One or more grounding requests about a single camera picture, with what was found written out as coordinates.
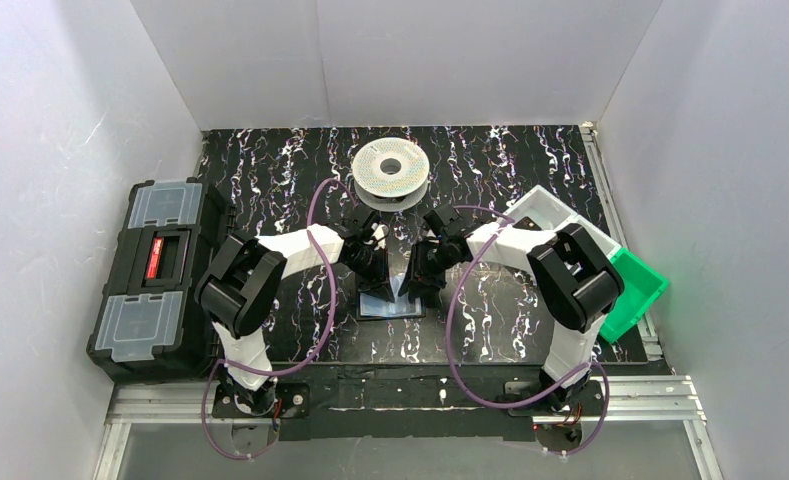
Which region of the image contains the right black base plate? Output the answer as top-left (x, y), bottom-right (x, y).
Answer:
top-left (496, 379), bottom-right (605, 423)

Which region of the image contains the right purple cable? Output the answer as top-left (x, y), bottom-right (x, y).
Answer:
top-left (444, 205), bottom-right (611, 458)

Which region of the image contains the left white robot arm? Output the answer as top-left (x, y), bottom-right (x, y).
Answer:
top-left (195, 205), bottom-right (395, 416)

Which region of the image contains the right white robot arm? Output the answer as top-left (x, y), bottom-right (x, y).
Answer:
top-left (399, 205), bottom-right (625, 410)

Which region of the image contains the white plastic bin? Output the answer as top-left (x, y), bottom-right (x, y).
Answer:
top-left (504, 185), bottom-right (623, 259)

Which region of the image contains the white filament spool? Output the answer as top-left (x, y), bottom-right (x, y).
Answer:
top-left (351, 137), bottom-right (430, 212)

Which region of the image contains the aluminium frame rail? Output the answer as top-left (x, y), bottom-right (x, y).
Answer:
top-left (94, 375), bottom-right (723, 479)

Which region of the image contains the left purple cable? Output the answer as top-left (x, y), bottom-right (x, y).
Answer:
top-left (199, 177), bottom-right (360, 462)

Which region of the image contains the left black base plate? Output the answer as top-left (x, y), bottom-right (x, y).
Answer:
top-left (210, 382), bottom-right (311, 419)

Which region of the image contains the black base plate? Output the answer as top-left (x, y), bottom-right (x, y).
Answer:
top-left (210, 382), bottom-right (311, 419)
top-left (496, 379), bottom-right (605, 423)

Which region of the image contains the black plastic toolbox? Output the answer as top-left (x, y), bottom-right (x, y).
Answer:
top-left (86, 177), bottom-right (234, 385)

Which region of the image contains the purple cable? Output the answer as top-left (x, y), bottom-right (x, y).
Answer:
top-left (199, 177), bottom-right (360, 462)
top-left (444, 205), bottom-right (611, 458)

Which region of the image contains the green plastic bin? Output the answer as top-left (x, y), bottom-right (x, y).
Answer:
top-left (599, 248), bottom-right (669, 343)

